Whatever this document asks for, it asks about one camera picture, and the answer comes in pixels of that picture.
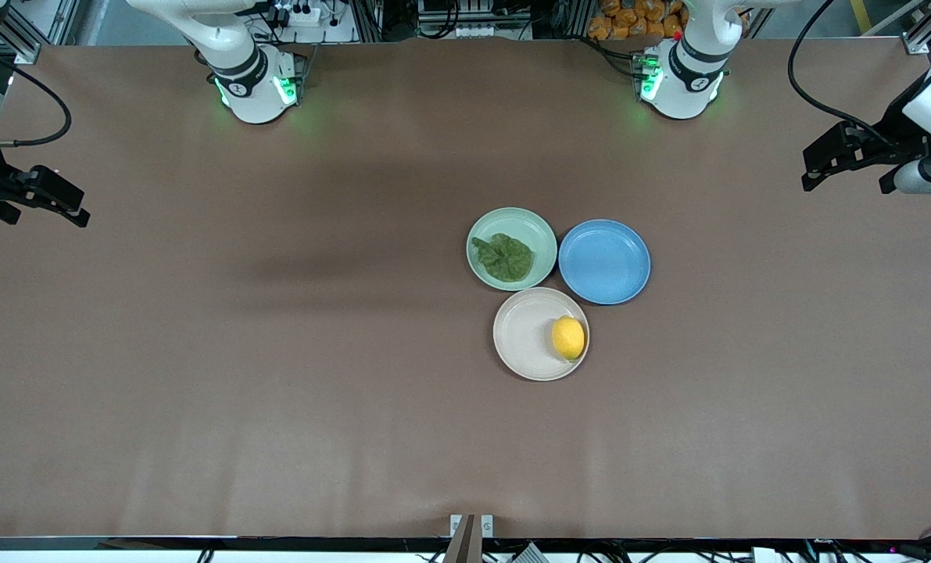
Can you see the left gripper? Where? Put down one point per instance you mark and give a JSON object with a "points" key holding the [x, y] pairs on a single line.
{"points": [[897, 124]]}

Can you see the yellow lemon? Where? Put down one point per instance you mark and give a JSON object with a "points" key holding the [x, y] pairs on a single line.
{"points": [[568, 338]]}

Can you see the green lettuce leaf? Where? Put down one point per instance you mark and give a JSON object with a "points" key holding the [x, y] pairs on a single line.
{"points": [[504, 258]]}

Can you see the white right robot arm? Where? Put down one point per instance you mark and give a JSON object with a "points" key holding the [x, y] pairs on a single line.
{"points": [[250, 78]]}

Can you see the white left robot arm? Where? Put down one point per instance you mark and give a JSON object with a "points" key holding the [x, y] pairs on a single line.
{"points": [[684, 78]]}

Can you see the blue plate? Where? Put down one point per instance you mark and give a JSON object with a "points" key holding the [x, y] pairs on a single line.
{"points": [[604, 262]]}

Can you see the orange snack bag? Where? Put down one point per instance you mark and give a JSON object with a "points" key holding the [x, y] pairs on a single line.
{"points": [[629, 19]]}

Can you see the light green plate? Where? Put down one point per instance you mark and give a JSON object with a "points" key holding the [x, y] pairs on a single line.
{"points": [[539, 234]]}

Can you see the white power strip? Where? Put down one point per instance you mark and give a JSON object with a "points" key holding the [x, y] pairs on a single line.
{"points": [[301, 14]]}

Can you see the beige plate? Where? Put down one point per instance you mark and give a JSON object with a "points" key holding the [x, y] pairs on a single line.
{"points": [[524, 336]]}

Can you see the black equipment rack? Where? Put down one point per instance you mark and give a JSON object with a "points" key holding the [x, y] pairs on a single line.
{"points": [[473, 16]]}

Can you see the aluminium frame corner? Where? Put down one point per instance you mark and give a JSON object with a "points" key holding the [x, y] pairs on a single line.
{"points": [[23, 39], [920, 35]]}

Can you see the metal bracket with brown wedge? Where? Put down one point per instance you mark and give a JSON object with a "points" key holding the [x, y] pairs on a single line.
{"points": [[470, 536]]}

